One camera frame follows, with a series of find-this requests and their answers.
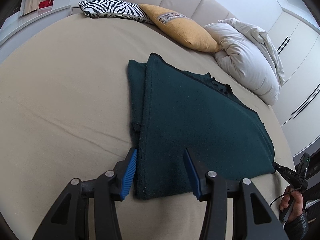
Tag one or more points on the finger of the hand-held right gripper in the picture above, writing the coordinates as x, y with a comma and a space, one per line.
278, 167

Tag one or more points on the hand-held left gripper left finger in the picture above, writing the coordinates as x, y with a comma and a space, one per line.
128, 175

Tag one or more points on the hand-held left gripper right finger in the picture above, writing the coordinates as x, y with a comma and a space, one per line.
193, 176

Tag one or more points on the dark green sweater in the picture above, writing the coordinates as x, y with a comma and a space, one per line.
195, 120

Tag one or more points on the person's right forearm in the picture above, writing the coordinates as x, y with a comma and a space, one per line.
297, 227

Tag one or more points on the person's right hand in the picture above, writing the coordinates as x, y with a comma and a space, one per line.
297, 202

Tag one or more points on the white wardrobe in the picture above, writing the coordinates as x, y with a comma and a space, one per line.
300, 62

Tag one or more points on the white folded duvet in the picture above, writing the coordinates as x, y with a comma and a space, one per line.
240, 62

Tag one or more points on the bed with beige sheet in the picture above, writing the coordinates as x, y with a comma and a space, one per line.
62, 85

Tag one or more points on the beige folded duvet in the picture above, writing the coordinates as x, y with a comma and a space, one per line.
267, 45

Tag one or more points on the yellow pillow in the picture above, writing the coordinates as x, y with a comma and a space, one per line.
185, 30

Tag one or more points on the zebra print pillow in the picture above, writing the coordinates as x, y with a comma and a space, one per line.
112, 8

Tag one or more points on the red box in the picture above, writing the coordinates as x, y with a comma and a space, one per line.
46, 4

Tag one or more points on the beige curtain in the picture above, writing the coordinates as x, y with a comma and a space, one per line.
28, 1

